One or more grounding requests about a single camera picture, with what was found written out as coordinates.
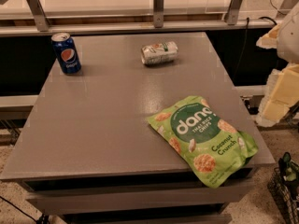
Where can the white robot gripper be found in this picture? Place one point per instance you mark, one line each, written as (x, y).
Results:
(290, 42)

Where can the green rice chip bag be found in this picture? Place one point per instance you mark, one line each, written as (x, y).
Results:
(212, 147)

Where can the white 7up can lying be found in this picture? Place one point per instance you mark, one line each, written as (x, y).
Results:
(159, 53)

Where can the blue Pepsi can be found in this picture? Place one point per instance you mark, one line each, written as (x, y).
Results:
(66, 53)

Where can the grey drawer cabinet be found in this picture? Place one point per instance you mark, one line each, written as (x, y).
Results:
(87, 153)

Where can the metal rail frame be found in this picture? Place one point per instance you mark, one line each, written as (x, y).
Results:
(96, 17)

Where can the black wire basket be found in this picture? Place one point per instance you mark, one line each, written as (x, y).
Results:
(284, 188)

